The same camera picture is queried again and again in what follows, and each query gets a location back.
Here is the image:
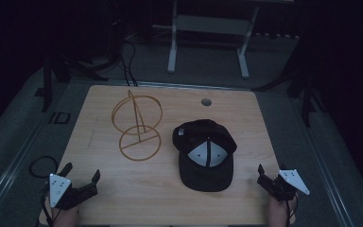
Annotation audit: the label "gold wire hat stand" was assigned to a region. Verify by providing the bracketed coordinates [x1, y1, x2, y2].
[111, 89, 164, 163]

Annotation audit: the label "person's right hand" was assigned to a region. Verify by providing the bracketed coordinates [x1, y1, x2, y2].
[267, 195, 298, 227]

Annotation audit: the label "black metal stand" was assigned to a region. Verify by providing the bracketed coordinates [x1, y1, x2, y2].
[251, 61, 327, 129]
[34, 46, 110, 114]

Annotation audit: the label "black and white baseball cap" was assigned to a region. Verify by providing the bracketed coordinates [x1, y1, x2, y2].
[171, 118, 238, 193]

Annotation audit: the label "black rectangular frame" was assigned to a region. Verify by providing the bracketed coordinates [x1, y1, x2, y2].
[48, 111, 72, 125]

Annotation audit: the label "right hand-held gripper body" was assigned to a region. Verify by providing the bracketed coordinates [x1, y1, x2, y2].
[256, 169, 311, 202]

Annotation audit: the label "left hand-held gripper cable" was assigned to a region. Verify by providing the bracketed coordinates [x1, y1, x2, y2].
[41, 185, 55, 227]

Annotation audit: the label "coiled black cable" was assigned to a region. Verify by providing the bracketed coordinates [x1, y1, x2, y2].
[28, 155, 60, 180]

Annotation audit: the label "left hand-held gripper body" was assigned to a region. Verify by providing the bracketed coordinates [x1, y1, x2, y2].
[48, 172, 100, 211]

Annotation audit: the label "hand-held gripper cable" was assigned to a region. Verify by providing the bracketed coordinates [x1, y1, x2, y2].
[41, 185, 55, 227]
[284, 194, 299, 227]

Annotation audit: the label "black floor cables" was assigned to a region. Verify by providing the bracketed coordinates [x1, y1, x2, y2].
[118, 39, 140, 88]

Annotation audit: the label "white metal desk frame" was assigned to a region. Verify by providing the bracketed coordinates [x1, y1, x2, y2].
[166, 0, 261, 79]

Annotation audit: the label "person's left hand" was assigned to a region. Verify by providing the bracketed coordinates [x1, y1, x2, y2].
[50, 203, 80, 227]

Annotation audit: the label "right hand-held gripper cable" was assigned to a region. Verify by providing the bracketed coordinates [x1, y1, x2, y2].
[284, 194, 299, 227]

